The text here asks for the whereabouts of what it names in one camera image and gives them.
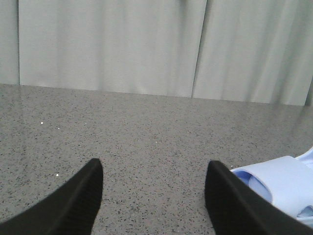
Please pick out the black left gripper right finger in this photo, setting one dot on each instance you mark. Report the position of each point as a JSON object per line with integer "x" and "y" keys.
{"x": 235, "y": 209}

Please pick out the pale green curtain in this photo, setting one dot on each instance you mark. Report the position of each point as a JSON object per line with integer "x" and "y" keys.
{"x": 240, "y": 50}

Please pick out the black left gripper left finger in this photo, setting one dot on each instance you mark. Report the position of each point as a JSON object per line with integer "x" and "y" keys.
{"x": 70, "y": 210}

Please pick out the light blue slipper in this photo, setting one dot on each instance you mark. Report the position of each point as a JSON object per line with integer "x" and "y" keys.
{"x": 307, "y": 158}
{"x": 284, "y": 182}

